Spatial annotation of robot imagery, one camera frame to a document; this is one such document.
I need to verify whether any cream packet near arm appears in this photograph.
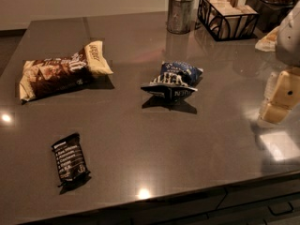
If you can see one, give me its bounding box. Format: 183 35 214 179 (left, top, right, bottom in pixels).
255 26 279 52

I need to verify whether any black snack bar wrapper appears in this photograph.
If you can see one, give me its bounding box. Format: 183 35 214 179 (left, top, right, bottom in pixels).
52 133 90 187

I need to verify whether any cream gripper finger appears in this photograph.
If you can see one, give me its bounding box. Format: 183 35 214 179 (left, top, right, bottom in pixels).
259 101 289 124
271 67 300 110

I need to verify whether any black drawer handle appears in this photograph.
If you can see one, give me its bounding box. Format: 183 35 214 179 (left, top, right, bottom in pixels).
268 202 294 217

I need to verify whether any brown napkins stack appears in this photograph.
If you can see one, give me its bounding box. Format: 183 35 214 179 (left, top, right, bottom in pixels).
202 0 259 39

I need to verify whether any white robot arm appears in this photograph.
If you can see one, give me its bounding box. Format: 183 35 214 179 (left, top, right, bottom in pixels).
258 2 300 124

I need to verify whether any black wire napkin basket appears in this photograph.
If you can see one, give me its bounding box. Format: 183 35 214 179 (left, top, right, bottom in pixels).
197 0 260 42

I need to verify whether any metal cup holder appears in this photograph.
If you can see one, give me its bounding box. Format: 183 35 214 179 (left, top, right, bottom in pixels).
167 0 194 35

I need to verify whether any brown chip bag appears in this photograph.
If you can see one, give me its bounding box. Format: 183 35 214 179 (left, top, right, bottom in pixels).
19 40 113 102

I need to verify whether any blue chip bag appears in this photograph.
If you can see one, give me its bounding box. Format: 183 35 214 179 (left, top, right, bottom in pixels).
141 61 203 101

